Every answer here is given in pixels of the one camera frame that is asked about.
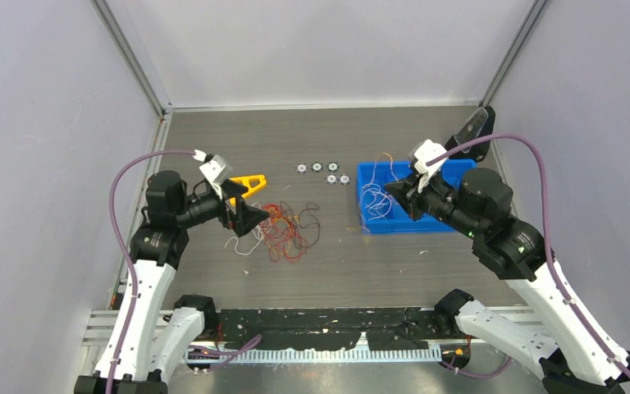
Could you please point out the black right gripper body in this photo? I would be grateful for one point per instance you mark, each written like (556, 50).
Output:
(436, 199)

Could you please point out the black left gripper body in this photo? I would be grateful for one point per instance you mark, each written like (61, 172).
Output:
(223, 218)

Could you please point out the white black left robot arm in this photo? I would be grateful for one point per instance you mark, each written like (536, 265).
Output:
(138, 358)

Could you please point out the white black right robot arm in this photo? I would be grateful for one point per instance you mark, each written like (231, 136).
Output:
(574, 355)

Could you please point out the yellow plastic tool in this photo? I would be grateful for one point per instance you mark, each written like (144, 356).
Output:
(252, 183)

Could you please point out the blue plastic divided tray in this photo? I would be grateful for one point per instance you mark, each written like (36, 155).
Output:
(380, 214)

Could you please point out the black wedge with clear plate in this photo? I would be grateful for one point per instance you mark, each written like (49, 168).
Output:
(479, 124)

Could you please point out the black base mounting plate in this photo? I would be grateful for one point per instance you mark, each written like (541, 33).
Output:
(398, 328)

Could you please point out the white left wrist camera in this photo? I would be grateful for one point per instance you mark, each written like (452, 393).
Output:
(215, 170)

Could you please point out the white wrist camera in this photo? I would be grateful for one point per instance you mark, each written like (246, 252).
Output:
(215, 170)
(425, 163)

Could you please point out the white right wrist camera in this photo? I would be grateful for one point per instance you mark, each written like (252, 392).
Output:
(425, 163)

